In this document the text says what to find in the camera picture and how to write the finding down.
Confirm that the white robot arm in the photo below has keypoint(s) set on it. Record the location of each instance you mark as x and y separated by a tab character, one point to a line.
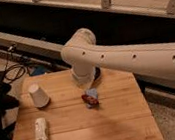
82	53

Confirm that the black round bowl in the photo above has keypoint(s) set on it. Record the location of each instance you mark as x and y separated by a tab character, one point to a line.
97	74

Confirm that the red blue toy car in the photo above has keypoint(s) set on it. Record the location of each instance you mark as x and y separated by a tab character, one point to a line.
90	97

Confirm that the blue object on floor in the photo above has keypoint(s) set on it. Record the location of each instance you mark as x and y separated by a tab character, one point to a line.
38	71

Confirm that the white paper cup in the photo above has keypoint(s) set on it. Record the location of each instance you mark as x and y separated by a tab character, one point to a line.
39	97

